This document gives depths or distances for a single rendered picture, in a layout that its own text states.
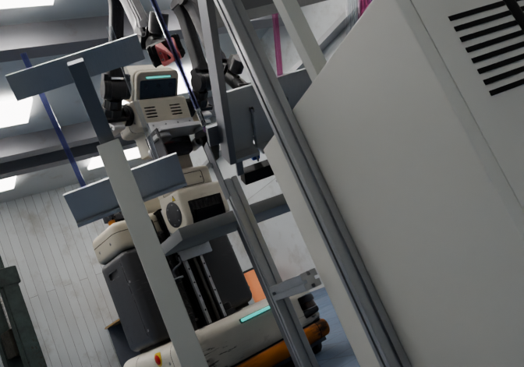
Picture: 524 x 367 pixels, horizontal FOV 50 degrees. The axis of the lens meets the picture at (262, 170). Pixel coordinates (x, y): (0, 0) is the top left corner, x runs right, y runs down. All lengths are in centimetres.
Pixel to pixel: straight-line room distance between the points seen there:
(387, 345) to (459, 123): 49
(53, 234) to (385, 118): 965
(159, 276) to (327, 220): 53
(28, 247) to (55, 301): 103
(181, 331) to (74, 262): 888
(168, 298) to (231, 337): 69
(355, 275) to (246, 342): 110
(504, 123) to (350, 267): 43
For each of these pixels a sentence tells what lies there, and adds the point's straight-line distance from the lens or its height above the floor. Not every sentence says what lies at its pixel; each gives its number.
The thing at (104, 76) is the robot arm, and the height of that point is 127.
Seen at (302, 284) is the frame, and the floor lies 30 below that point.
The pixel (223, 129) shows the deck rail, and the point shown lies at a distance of 154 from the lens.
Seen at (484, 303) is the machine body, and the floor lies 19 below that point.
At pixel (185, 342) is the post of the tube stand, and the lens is 142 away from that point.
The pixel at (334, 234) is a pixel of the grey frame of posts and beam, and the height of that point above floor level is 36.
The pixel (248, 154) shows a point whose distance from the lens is 160.
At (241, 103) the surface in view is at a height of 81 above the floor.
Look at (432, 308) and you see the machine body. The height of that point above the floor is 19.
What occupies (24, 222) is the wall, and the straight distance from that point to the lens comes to 1035.
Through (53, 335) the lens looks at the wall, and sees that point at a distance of 1001.
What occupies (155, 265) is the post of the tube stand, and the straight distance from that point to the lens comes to 142.
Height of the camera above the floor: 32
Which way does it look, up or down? 11 degrees up
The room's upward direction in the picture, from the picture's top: 24 degrees counter-clockwise
